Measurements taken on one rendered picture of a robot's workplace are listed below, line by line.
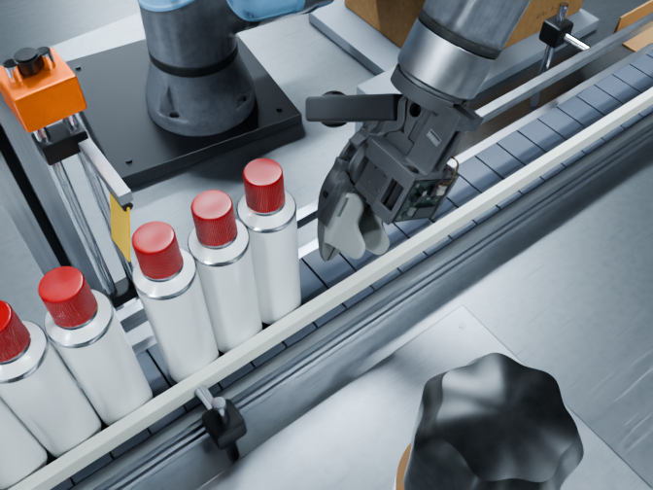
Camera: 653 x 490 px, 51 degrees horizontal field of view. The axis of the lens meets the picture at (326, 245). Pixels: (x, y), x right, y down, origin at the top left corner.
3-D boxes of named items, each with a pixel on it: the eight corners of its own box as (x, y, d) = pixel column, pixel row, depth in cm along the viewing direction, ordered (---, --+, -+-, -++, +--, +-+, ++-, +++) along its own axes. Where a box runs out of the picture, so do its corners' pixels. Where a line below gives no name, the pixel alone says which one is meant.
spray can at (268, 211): (269, 336, 69) (252, 204, 53) (243, 301, 72) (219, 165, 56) (311, 312, 71) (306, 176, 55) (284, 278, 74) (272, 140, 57)
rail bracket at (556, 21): (556, 131, 95) (593, 29, 82) (518, 103, 99) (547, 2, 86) (571, 122, 96) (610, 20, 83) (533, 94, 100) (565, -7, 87)
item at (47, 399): (59, 473, 61) (-38, 365, 44) (37, 429, 63) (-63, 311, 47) (113, 439, 63) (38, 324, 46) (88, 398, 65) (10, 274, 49)
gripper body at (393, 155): (381, 231, 59) (448, 113, 53) (323, 174, 64) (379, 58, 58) (431, 224, 65) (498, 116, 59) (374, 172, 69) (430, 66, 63)
